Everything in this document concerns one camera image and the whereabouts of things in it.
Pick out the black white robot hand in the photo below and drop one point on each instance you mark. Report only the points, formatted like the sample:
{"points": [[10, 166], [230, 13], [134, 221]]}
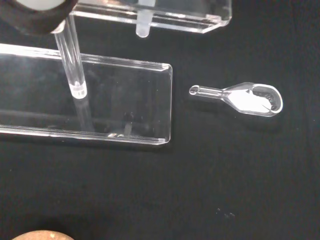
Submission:
{"points": [[30, 17]]}

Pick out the clear acrylic funnel stand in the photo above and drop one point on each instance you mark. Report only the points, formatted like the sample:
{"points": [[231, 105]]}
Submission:
{"points": [[125, 100]]}

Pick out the small glass weighing funnel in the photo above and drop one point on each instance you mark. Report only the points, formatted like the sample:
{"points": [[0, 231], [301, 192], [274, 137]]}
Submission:
{"points": [[250, 101]]}

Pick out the black table cloth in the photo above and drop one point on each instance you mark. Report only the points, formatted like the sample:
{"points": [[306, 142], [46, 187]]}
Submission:
{"points": [[200, 180]]}

